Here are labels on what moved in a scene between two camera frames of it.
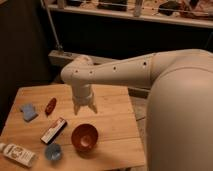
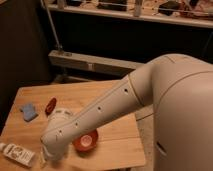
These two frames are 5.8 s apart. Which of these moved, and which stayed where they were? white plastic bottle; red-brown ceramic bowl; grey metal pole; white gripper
Moved: white gripper
Stayed: red-brown ceramic bowl; grey metal pole; white plastic bottle
